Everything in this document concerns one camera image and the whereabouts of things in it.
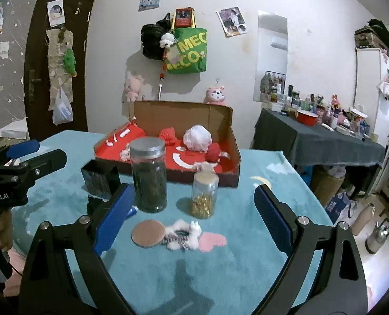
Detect white lace puff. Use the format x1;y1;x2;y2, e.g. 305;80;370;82
183;124;212;152

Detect plastic bag on door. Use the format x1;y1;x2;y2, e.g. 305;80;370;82
53;87;73;125

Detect green tote bag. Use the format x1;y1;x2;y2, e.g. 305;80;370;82
163;9;208;74

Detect wall mirror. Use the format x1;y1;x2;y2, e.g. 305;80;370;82
253;11;288;102

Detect pink plush toy right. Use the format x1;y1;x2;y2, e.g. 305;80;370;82
204;86;226;105

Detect white plush keychain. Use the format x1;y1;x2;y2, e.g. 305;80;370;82
159;33;178;48

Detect tall jar grey lid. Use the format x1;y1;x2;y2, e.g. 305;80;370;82
129;136;167;213

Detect red framed picture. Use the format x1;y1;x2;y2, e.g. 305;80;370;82
174;7;193;28

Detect dark green side table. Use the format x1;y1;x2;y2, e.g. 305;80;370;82
252;109;385;166

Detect metal kettle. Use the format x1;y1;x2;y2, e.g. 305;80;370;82
365;218;389;255

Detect red cardboard box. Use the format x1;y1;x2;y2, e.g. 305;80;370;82
93;101;241;188

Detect small jar gold beads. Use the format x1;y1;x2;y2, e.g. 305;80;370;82
191;171;219;219

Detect dark brown door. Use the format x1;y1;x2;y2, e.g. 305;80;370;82
24;0;94;141

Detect pale pink plush left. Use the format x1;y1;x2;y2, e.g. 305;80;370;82
124;71;144;103

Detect teal rug tablecloth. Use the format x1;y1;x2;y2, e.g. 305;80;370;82
13;131;330;314

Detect person's left hand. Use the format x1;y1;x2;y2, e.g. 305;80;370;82
0;209;13;252

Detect photo poster on wall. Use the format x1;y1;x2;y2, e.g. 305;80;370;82
216;7;247;38

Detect white fluffy scrunchie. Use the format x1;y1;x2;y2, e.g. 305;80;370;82
162;220;202;251

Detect round brown pad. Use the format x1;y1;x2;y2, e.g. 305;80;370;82
131;220;166;248

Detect green plush on door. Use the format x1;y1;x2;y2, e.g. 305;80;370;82
63;48;77;77

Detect black box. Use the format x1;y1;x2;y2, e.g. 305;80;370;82
81;160;121;200

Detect photo card on door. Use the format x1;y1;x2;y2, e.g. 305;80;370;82
47;0;65;28

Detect red knitted puff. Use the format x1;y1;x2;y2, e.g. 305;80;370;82
159;127;178;146

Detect pink heart cloth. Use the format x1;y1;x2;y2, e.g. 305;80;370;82
199;232;227;253

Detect red yarn ball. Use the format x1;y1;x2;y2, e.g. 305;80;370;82
204;143;221;163

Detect red bowl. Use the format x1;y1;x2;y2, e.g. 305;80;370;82
296;109;318;127

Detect black bag on wall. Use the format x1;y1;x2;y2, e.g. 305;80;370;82
141;13;171;60

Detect white cabinet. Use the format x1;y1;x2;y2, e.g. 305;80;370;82
353;47;389;171

